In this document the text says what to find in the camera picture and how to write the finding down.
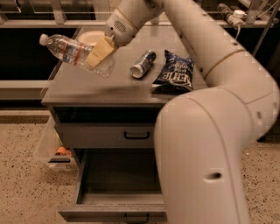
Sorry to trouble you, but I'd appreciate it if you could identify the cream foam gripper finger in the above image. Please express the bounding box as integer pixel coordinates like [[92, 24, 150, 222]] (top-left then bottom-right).
[[85, 36, 116, 70]]

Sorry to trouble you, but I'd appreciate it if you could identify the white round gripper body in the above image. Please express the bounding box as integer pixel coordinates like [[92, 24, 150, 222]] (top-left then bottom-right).
[[105, 9, 139, 47]]

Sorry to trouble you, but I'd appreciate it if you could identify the clear plastic water bottle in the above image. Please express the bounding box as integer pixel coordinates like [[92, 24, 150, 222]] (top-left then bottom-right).
[[39, 34, 115, 77]]

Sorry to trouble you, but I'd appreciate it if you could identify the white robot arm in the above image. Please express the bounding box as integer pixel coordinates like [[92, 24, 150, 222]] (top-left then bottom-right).
[[92, 0, 279, 224]]

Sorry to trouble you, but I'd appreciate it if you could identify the grey drawer cabinet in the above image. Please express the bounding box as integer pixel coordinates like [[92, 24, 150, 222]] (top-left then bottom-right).
[[40, 25, 209, 224]]

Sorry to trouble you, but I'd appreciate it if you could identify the upper grey drawer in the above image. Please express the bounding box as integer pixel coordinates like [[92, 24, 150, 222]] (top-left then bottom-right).
[[55, 123, 154, 149]]

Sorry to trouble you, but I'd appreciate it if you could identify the open lower grey drawer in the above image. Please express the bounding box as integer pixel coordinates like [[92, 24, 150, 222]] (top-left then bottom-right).
[[58, 149, 167, 224]]

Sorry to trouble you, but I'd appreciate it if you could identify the white paper bowl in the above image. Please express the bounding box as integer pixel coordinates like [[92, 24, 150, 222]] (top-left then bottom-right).
[[77, 31, 104, 46]]

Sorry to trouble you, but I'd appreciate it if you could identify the blue kettle chips bag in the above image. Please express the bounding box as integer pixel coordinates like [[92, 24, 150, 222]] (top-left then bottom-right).
[[153, 50, 194, 92]]

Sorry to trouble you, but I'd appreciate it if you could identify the orange fruit in bin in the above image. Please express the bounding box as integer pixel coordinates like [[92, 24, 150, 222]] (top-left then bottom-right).
[[55, 146, 72, 157]]

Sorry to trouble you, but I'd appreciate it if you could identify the clear plastic storage bin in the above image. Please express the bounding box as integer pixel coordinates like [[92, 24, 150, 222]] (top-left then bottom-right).
[[33, 117, 78, 171]]

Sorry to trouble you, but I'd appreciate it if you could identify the white power strip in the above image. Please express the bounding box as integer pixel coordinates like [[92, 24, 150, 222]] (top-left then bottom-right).
[[217, 3, 246, 29]]

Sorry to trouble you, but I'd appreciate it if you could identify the metal railing frame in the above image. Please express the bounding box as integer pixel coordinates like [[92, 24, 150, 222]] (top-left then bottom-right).
[[0, 0, 279, 27]]

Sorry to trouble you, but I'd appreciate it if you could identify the white power cable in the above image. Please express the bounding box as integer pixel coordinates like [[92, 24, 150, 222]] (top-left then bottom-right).
[[233, 25, 242, 40]]

